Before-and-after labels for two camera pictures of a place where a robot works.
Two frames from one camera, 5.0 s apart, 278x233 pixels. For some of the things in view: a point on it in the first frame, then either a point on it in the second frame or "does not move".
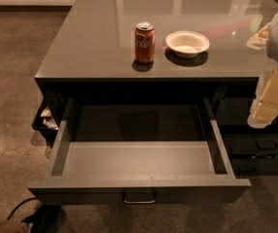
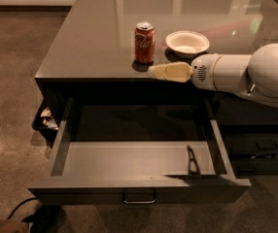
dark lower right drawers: [254, 150] does not move
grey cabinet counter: [94, 54] does not move
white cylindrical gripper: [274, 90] → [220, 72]
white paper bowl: [187, 44] does not move
